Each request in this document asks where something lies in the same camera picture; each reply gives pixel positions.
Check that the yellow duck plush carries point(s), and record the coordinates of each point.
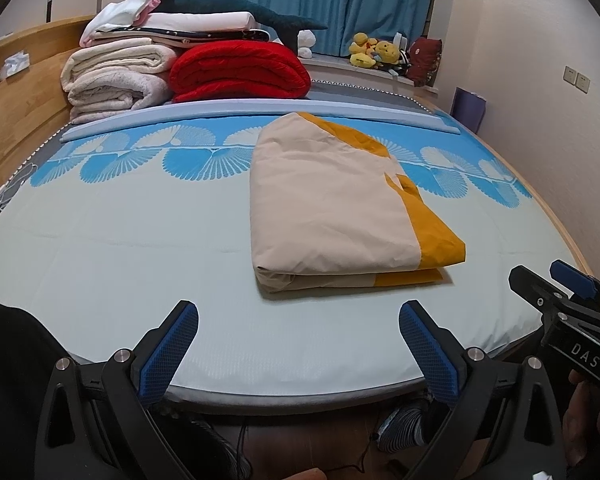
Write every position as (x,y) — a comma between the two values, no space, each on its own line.
(361,54)

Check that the small white box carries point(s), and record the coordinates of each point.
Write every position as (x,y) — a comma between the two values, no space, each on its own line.
(399,38)

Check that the white plush toy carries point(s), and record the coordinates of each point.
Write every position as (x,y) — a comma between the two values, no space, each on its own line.
(306,40)

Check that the tissue pack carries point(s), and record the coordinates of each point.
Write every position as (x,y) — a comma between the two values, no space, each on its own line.
(16,63)

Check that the person's right hand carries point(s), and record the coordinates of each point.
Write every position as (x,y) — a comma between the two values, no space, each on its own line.
(592,425)

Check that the striped slipper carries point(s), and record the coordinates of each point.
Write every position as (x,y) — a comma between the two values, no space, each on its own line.
(405,427)

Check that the beige and orange hooded jacket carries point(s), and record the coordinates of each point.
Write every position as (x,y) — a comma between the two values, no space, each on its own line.
(330,210)

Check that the dark red bag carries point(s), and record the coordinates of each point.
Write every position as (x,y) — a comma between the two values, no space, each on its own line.
(425,60)

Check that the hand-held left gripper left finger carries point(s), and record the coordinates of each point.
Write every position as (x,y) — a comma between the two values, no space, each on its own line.
(172,350)

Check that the cream folded blanket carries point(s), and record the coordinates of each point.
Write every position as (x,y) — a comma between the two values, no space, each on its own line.
(115,62)

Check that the blue curtain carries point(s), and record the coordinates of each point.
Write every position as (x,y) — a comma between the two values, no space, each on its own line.
(330,0)

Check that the wooden headboard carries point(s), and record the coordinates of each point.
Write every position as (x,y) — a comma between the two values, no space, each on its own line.
(20,110)

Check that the fluffy off-white folded blanket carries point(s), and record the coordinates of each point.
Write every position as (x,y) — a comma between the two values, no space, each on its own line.
(115,97)

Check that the white folded quilt dark trim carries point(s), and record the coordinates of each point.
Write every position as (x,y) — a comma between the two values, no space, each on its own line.
(195,22)

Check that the pink cloth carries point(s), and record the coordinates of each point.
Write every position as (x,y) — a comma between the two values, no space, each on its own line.
(150,0)

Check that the white folded cloth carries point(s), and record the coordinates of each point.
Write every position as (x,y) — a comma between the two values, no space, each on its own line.
(110,17)

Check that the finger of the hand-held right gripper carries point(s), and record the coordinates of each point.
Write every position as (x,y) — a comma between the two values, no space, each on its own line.
(530,285)
(572,275)

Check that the bed with blue patterned sheet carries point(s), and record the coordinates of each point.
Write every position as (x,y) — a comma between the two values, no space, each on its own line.
(130,270)

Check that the red folded blanket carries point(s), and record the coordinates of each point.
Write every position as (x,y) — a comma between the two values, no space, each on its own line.
(240,70)

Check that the purple box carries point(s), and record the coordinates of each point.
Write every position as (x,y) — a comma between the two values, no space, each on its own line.
(469,110)

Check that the dark striped plush toy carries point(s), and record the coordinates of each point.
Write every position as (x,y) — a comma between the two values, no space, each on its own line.
(405,64)

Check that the person's dark clothing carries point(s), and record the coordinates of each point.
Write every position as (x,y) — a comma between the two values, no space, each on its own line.
(10,350)

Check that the grey window ledge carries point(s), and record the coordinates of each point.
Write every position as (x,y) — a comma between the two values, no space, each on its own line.
(350,72)

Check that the teal shark plush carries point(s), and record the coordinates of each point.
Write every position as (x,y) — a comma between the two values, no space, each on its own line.
(215,2)

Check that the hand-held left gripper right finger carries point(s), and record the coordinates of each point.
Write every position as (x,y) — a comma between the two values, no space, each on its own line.
(430,355)

